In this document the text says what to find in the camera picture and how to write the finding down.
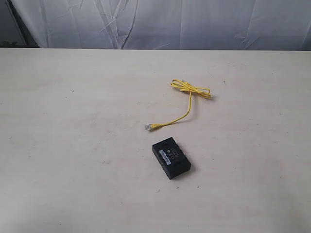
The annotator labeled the green plant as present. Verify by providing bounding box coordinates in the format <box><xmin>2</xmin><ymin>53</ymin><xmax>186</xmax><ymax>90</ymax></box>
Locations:
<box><xmin>0</xmin><ymin>41</ymin><xmax>17</xmax><ymax>48</ymax></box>

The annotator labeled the white backdrop cloth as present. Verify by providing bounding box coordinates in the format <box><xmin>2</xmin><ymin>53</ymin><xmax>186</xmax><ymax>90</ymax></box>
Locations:
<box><xmin>0</xmin><ymin>0</ymin><xmax>311</xmax><ymax>50</ymax></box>

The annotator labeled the yellow ethernet cable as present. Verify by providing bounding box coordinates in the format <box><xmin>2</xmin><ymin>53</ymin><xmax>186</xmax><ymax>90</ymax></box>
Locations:
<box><xmin>144</xmin><ymin>78</ymin><xmax>215</xmax><ymax>133</ymax></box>

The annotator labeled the small black box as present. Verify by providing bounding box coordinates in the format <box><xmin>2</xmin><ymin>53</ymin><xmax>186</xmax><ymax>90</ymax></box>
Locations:
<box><xmin>152</xmin><ymin>137</ymin><xmax>194</xmax><ymax>180</ymax></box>

